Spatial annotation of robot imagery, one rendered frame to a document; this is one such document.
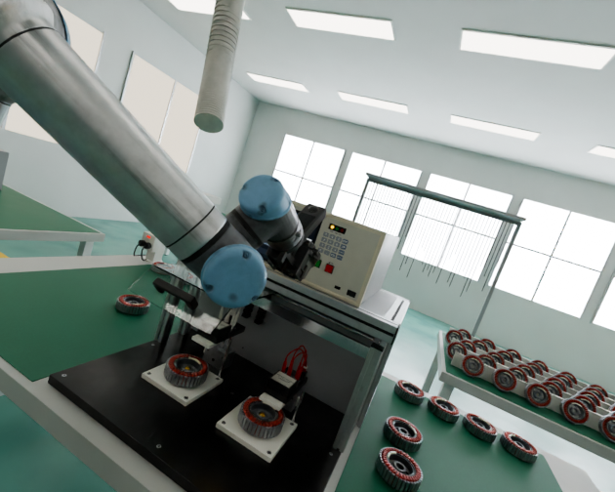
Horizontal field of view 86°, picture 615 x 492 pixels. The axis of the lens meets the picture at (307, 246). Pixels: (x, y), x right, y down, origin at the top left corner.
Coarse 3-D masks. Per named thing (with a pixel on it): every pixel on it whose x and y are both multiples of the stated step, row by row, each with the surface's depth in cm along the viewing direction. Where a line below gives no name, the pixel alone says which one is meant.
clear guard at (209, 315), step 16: (160, 272) 79; (176, 272) 80; (192, 272) 84; (144, 288) 76; (192, 288) 75; (160, 304) 73; (176, 304) 73; (208, 304) 72; (192, 320) 70; (208, 320) 70
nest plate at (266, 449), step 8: (232, 416) 80; (224, 424) 77; (232, 424) 78; (288, 424) 84; (296, 424) 85; (232, 432) 75; (240, 432) 76; (280, 432) 80; (288, 432) 81; (240, 440) 74; (248, 440) 74; (256, 440) 75; (264, 440) 76; (272, 440) 77; (280, 440) 78; (248, 448) 74; (256, 448) 73; (264, 448) 74; (272, 448) 75; (280, 448) 77; (264, 456) 72; (272, 456) 72
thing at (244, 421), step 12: (240, 408) 79; (252, 408) 82; (264, 408) 84; (240, 420) 78; (252, 420) 76; (264, 420) 79; (276, 420) 78; (252, 432) 75; (264, 432) 76; (276, 432) 77
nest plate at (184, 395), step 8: (160, 368) 89; (144, 376) 84; (152, 376) 85; (160, 376) 86; (208, 376) 93; (216, 376) 94; (152, 384) 83; (160, 384) 83; (168, 384) 84; (208, 384) 89; (216, 384) 91; (168, 392) 82; (176, 392) 82; (184, 392) 83; (192, 392) 84; (200, 392) 85; (184, 400) 80; (192, 400) 82
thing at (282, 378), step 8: (272, 376) 87; (280, 376) 88; (288, 376) 89; (272, 384) 85; (280, 384) 84; (288, 384) 86; (296, 384) 87; (304, 384) 95; (264, 392) 85; (272, 392) 85; (280, 392) 84; (288, 392) 83; (296, 392) 90; (264, 400) 83; (272, 400) 83; (280, 400) 84; (288, 400) 85; (280, 408) 82
